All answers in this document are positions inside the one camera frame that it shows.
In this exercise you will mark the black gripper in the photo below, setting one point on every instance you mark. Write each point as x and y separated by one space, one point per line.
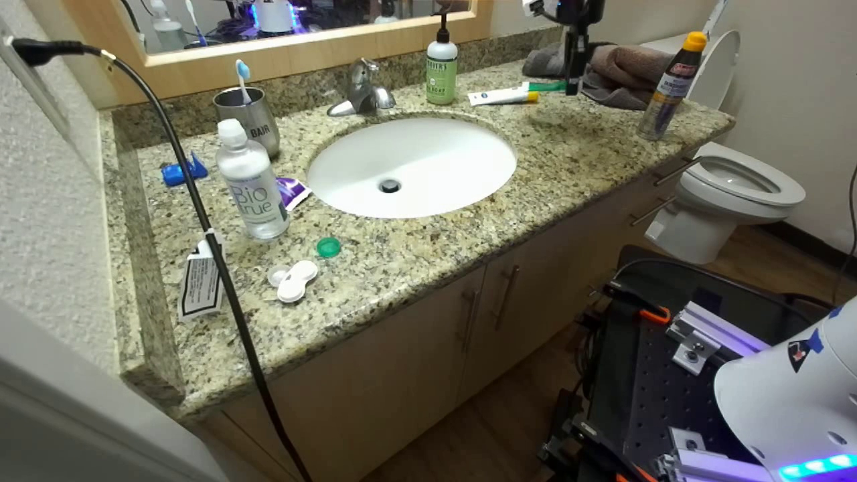
582 10

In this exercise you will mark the green toothpaste tube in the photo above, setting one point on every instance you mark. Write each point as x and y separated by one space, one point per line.
548 85
499 97

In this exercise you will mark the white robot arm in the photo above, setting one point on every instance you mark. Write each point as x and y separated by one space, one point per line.
794 401

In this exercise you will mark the brown folded towel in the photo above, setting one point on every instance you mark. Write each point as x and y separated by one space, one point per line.
626 69

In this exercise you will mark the metal spray can orange cap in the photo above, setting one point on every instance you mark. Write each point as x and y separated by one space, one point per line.
670 88

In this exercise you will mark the green soap pump bottle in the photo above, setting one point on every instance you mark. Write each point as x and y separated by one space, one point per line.
441 76

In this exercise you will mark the white oval sink basin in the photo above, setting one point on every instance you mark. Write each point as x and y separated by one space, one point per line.
429 156

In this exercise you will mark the white toilet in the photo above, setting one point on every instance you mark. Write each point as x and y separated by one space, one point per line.
723 196

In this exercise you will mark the chrome faucet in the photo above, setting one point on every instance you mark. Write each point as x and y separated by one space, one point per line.
362 88

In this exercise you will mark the wood framed mirror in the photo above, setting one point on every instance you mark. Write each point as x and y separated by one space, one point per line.
311 40

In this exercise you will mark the orange black clamp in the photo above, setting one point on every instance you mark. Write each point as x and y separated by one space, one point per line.
658 313
607 444

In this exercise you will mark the small green round cap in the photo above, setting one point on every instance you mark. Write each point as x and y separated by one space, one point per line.
328 247

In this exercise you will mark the purple packet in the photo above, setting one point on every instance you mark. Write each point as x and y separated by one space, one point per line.
294 191

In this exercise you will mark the grey metal tumbler cup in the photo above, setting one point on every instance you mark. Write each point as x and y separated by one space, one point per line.
249 121

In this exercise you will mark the blue white toothbrush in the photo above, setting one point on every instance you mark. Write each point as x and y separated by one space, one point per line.
243 69

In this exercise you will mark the black pegboard robot table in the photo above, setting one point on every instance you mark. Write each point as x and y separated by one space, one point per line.
651 391

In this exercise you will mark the clear contact solution bottle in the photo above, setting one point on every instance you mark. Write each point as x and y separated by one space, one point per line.
252 191

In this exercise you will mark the beige vanity cabinet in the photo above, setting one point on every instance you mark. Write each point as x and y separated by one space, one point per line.
385 391

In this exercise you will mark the small blue plastic object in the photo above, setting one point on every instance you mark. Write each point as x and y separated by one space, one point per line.
174 172

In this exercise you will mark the white door panel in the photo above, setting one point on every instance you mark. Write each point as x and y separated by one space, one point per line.
82 419

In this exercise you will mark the aluminium mounting rail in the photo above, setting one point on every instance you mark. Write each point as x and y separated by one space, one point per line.
714 463
714 336

